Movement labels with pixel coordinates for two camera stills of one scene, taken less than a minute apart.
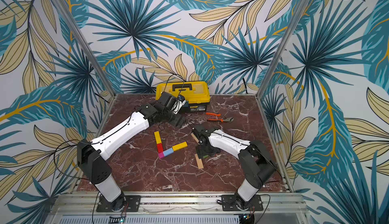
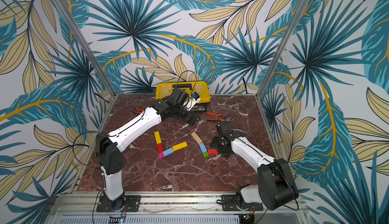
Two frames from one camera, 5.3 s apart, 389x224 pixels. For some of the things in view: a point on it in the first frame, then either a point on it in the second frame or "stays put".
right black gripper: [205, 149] -> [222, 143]
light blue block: [167, 152] stays put
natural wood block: [195, 138] stays put
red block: [160, 148] stays put
